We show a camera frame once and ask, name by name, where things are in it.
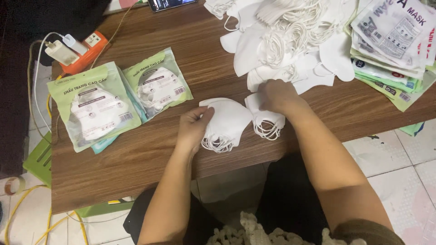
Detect person's left hand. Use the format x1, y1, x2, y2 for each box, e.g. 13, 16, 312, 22
175, 105, 215, 156

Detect person's right hand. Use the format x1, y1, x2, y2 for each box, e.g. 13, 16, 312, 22
257, 79, 306, 116

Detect small bundle of white masks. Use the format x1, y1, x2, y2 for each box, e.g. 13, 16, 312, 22
244, 93, 286, 141

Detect large bundle of white masks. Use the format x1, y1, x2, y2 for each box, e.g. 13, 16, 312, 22
199, 98, 253, 154

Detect heap of loose white masks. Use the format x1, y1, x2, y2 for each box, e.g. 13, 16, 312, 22
204, 0, 357, 95

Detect small green mask packet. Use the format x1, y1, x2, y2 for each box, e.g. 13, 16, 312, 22
121, 47, 194, 120

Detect person's black trousers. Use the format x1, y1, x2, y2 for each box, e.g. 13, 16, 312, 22
123, 155, 330, 245

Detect black smartphone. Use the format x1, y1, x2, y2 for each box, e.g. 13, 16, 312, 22
147, 0, 198, 13

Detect cream crochet garment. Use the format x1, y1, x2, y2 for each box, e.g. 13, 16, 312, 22
206, 211, 368, 245

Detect pile of empty mask bags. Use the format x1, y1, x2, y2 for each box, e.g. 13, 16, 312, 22
343, 0, 436, 113

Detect green bag on floor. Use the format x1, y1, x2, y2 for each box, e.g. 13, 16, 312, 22
398, 121, 426, 137

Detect teal mask packet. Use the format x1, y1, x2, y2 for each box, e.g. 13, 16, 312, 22
91, 70, 148, 155

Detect large green mask packet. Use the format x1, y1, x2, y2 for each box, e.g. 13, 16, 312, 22
47, 61, 142, 153

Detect orange power strip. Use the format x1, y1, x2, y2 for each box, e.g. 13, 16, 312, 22
59, 31, 109, 76

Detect small white charger plug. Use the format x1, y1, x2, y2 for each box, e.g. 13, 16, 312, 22
62, 34, 89, 56

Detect large white charger adapter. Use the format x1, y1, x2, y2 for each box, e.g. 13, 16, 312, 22
45, 40, 80, 66

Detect green plastic stool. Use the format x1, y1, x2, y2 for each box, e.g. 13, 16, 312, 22
22, 131, 135, 218

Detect dark cloth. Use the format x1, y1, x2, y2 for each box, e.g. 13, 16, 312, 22
0, 0, 113, 179

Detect roll of clear tape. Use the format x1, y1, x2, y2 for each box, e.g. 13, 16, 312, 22
4, 176, 26, 196

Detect beige power cable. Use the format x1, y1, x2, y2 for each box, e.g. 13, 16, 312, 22
89, 1, 142, 69

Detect white charger cable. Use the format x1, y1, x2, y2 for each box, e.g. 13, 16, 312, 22
33, 32, 65, 134

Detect yellow cable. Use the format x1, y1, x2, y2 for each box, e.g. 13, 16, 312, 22
3, 73, 89, 245

